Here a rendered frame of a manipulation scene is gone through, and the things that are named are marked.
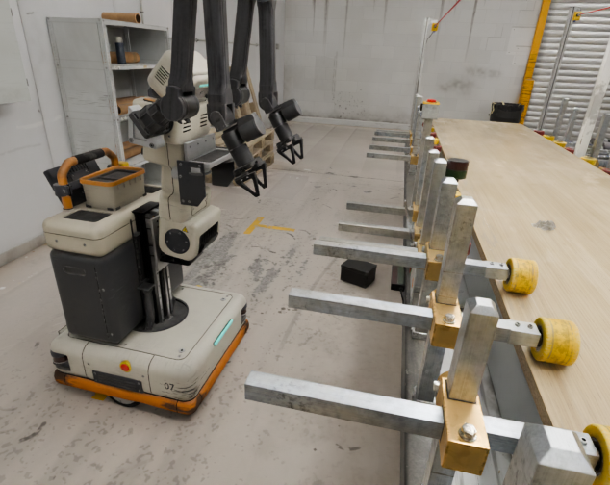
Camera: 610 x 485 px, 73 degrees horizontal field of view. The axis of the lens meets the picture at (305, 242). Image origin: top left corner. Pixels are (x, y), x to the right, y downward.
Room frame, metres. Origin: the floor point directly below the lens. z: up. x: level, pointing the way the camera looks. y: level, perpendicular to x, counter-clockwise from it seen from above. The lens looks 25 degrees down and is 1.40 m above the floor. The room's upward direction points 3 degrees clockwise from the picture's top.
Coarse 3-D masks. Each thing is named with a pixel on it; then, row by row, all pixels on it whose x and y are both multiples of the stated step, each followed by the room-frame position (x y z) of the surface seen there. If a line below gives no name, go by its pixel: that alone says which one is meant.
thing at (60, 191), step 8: (56, 168) 1.56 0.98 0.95; (72, 168) 1.63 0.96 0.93; (80, 168) 1.66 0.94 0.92; (88, 168) 1.70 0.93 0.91; (96, 168) 1.74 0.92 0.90; (48, 176) 1.52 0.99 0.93; (56, 176) 1.54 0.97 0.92; (72, 176) 1.60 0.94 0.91; (80, 176) 1.63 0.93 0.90; (56, 184) 1.47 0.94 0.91; (72, 184) 1.55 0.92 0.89; (80, 184) 1.58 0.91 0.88; (56, 192) 1.45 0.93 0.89; (64, 192) 1.46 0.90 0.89; (72, 192) 1.48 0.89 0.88; (80, 192) 1.58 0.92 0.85; (72, 200) 1.53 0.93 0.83; (80, 200) 1.57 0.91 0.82
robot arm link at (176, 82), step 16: (176, 0) 1.26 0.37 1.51; (192, 0) 1.26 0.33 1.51; (176, 16) 1.26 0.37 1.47; (192, 16) 1.27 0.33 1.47; (176, 32) 1.26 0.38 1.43; (192, 32) 1.27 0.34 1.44; (176, 48) 1.26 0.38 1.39; (192, 48) 1.28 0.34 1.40; (176, 64) 1.26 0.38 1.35; (192, 64) 1.29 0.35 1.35; (176, 80) 1.26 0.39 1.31; (192, 80) 1.29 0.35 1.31; (176, 96) 1.23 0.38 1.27; (176, 112) 1.24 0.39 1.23
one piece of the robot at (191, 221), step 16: (176, 128) 1.39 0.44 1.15; (192, 128) 1.50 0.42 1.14; (208, 128) 1.62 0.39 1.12; (176, 144) 1.40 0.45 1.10; (160, 160) 1.46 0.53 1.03; (176, 160) 1.44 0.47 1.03; (160, 192) 1.45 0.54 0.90; (176, 192) 1.46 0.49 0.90; (208, 192) 1.58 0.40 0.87; (160, 208) 1.43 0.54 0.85; (176, 208) 1.41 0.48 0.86; (192, 208) 1.46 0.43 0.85; (208, 208) 1.58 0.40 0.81; (160, 224) 1.43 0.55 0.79; (176, 224) 1.42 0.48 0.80; (192, 224) 1.41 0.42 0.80; (208, 224) 1.49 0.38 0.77; (160, 240) 1.43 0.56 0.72; (176, 240) 1.41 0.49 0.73; (192, 240) 1.40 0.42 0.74; (176, 256) 1.42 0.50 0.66; (192, 256) 1.40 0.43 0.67
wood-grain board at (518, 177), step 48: (480, 144) 2.71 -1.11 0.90; (528, 144) 2.78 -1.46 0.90; (480, 192) 1.64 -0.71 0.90; (528, 192) 1.67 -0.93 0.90; (576, 192) 1.70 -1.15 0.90; (480, 240) 1.15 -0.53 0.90; (528, 240) 1.17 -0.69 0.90; (576, 240) 1.18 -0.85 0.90; (576, 288) 0.88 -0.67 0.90; (528, 384) 0.57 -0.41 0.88; (576, 384) 0.55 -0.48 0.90
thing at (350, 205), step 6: (348, 204) 1.67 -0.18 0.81; (354, 204) 1.67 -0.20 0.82; (360, 204) 1.67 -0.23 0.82; (366, 204) 1.66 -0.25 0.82; (372, 204) 1.67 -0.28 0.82; (378, 204) 1.67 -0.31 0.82; (360, 210) 1.66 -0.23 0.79; (366, 210) 1.66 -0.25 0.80; (372, 210) 1.65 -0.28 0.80; (378, 210) 1.65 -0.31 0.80; (384, 210) 1.64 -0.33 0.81; (390, 210) 1.64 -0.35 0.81; (396, 210) 1.63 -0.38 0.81; (402, 210) 1.63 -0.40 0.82; (408, 210) 1.62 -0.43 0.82
